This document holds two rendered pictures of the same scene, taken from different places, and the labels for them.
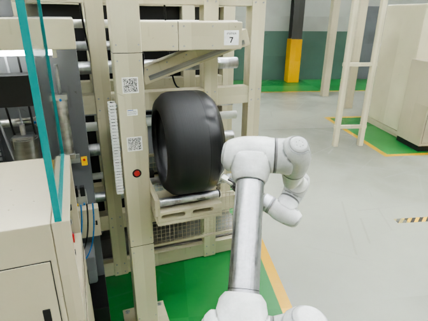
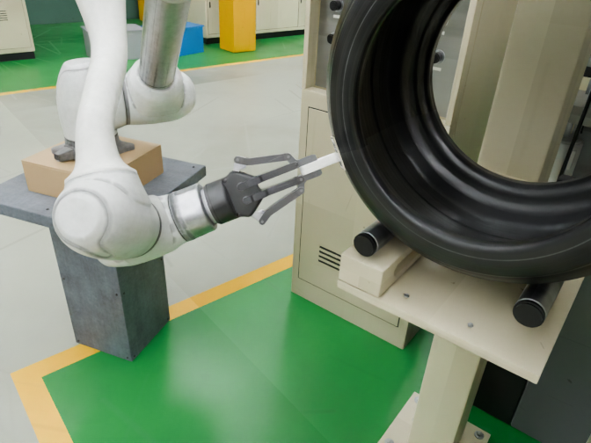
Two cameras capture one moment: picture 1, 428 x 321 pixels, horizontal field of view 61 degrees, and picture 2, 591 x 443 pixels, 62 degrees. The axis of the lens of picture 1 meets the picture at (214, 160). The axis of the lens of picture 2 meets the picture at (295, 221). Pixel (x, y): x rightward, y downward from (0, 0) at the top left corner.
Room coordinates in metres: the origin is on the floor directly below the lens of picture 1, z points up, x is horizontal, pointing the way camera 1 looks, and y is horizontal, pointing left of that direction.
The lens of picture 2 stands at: (2.34, -0.54, 1.37)
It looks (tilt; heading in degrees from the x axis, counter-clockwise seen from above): 30 degrees down; 147
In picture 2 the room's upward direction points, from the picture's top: 3 degrees clockwise
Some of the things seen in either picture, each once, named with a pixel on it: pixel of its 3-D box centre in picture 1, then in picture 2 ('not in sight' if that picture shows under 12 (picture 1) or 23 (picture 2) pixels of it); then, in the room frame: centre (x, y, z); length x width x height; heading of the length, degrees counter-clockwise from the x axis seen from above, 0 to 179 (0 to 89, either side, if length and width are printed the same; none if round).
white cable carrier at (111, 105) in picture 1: (116, 149); not in sight; (1.70, 0.49, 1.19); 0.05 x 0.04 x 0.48; 20
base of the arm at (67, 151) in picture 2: not in sight; (87, 143); (0.80, -0.30, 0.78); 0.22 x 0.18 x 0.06; 118
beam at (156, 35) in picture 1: (185, 35); not in sight; (2.19, 0.17, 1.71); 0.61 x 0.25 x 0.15; 110
